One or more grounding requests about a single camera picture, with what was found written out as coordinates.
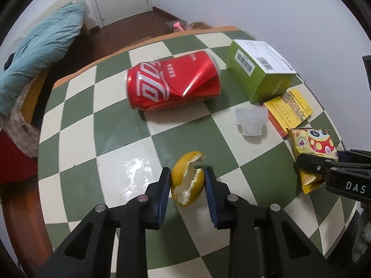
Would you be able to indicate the yellow and red flat box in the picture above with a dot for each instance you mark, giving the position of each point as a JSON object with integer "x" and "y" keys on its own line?
{"x": 289, "y": 111}

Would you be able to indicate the pink toy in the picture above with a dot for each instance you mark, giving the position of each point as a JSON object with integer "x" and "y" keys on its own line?
{"x": 178, "y": 26}

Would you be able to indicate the light blue quilt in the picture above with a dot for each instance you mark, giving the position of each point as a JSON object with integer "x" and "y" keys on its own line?
{"x": 37, "y": 49}

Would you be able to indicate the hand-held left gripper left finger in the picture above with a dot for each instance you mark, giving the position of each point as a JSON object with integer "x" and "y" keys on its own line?
{"x": 164, "y": 191}

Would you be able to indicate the patterned mattress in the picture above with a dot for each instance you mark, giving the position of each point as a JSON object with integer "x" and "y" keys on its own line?
{"x": 21, "y": 121}

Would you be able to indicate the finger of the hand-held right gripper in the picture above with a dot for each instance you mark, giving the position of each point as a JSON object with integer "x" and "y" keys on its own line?
{"x": 314, "y": 166}

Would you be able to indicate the green cardboard box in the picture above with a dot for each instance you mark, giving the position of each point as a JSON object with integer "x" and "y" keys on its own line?
{"x": 260, "y": 69}

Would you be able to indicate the brown cardboard box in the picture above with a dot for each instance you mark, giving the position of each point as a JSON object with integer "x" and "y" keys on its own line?
{"x": 188, "y": 26}

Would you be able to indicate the yellow snack packet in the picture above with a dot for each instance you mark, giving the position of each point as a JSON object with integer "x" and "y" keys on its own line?
{"x": 314, "y": 150}

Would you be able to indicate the clear plastic jelly cup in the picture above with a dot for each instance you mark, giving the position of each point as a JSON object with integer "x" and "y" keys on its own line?
{"x": 251, "y": 120}

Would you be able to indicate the orange peel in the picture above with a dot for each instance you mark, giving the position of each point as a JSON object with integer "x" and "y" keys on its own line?
{"x": 187, "y": 178}

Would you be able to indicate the dented red soda can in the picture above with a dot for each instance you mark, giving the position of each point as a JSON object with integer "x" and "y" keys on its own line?
{"x": 173, "y": 81}

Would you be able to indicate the red cloth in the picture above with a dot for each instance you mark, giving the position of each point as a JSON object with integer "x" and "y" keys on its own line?
{"x": 16, "y": 159}

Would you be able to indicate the green checkered tablecloth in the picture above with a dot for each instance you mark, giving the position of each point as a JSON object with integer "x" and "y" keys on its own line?
{"x": 150, "y": 139}

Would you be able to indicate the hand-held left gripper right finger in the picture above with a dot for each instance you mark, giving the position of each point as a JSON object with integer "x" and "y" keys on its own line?
{"x": 210, "y": 192}

